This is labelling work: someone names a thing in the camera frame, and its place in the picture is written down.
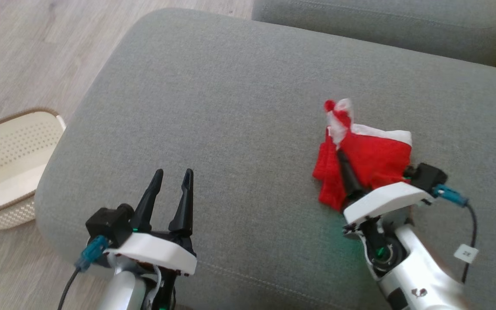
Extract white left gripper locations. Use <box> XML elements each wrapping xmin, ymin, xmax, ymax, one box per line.
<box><xmin>102</xmin><ymin>169</ymin><xmax>198</xmax><ymax>276</ymax></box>

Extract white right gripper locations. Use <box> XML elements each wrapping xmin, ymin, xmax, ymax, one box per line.
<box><xmin>336</xmin><ymin>149</ymin><xmax>434</xmax><ymax>226</ymax></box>

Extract red shorts with white stripe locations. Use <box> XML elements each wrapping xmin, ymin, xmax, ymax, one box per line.
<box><xmin>313</xmin><ymin>98</ymin><xmax>413</xmax><ymax>211</ymax></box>

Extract grey sofa seat cushion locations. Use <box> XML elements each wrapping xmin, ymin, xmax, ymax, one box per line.
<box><xmin>35</xmin><ymin>8</ymin><xmax>496</xmax><ymax>310</ymax></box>

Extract grey sofa back cushion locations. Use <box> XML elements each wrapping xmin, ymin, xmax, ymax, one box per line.
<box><xmin>251</xmin><ymin>0</ymin><xmax>496</xmax><ymax>67</ymax></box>

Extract cream perforated laundry basket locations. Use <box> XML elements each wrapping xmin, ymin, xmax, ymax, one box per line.
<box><xmin>0</xmin><ymin>108</ymin><xmax>67</xmax><ymax>229</ymax></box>

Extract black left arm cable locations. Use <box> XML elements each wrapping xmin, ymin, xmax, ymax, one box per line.
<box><xmin>56</xmin><ymin>235</ymin><xmax>109</xmax><ymax>310</ymax></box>

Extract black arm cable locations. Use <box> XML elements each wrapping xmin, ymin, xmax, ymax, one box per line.
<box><xmin>56</xmin><ymin>235</ymin><xmax>109</xmax><ymax>310</ymax></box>
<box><xmin>433</xmin><ymin>184</ymin><xmax>477</xmax><ymax>285</ymax></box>

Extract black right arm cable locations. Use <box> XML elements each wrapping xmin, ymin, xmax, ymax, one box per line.
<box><xmin>433</xmin><ymin>184</ymin><xmax>477</xmax><ymax>285</ymax></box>

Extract white cable label tag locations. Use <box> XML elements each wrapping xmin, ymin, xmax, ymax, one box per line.
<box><xmin>453</xmin><ymin>244</ymin><xmax>479</xmax><ymax>263</ymax></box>

